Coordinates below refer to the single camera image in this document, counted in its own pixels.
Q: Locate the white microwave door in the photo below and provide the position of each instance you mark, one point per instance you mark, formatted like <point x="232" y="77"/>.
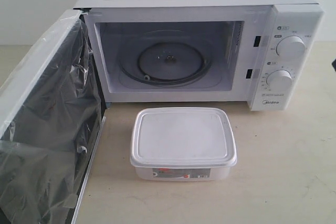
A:
<point x="52" y="109"/>

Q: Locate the lower white timer knob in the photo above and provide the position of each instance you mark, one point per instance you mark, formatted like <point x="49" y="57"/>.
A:
<point x="279" y="81"/>

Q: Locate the upper white control knob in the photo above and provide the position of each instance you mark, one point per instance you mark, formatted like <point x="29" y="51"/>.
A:
<point x="291" y="47"/>

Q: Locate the white lidded plastic container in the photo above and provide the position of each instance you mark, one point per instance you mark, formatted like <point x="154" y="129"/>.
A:
<point x="182" y="144"/>

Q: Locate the white Midea microwave oven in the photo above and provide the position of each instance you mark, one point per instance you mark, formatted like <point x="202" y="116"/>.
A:
<point x="243" y="34"/>

